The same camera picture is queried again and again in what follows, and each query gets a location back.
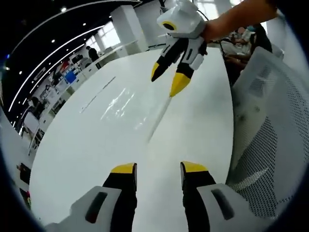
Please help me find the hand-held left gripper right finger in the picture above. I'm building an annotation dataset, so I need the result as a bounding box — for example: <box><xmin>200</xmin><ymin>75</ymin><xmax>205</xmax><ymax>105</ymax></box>
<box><xmin>180</xmin><ymin>161</ymin><xmax>254</xmax><ymax>232</ymax></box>

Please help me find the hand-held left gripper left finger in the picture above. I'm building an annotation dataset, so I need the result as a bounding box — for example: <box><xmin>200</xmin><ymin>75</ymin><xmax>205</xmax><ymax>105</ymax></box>
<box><xmin>44</xmin><ymin>162</ymin><xmax>138</xmax><ymax>232</ymax></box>

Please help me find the clear resealable bag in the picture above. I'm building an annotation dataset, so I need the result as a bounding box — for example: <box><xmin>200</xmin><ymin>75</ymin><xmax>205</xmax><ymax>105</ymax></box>
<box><xmin>102</xmin><ymin>86</ymin><xmax>173</xmax><ymax>143</ymax></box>

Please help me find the white square pillar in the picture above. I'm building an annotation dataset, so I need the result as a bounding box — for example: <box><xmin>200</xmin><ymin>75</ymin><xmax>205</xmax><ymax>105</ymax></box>
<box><xmin>110</xmin><ymin>4</ymin><xmax>148</xmax><ymax>53</ymax></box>

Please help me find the white office counter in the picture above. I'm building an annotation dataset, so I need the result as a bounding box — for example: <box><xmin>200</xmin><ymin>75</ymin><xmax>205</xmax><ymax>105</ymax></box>
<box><xmin>95</xmin><ymin>40</ymin><xmax>141</xmax><ymax>70</ymax></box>

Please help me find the white mesh chair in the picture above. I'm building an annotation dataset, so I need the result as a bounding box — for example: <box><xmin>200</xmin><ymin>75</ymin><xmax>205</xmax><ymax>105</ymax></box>
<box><xmin>226</xmin><ymin>45</ymin><xmax>309</xmax><ymax>218</ymax></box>

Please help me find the blue board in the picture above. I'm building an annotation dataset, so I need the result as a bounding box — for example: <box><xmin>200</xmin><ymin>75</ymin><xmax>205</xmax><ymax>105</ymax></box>
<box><xmin>64</xmin><ymin>69</ymin><xmax>77</xmax><ymax>85</ymax></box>

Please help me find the white rolling board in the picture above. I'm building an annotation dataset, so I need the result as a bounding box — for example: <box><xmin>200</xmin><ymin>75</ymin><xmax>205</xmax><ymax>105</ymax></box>
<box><xmin>22</xmin><ymin>112</ymin><xmax>46</xmax><ymax>152</ymax></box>

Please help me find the black cable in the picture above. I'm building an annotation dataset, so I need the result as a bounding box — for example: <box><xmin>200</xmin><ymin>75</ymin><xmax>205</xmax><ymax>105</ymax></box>
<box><xmin>196</xmin><ymin>7</ymin><xmax>210</xmax><ymax>22</ymax></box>

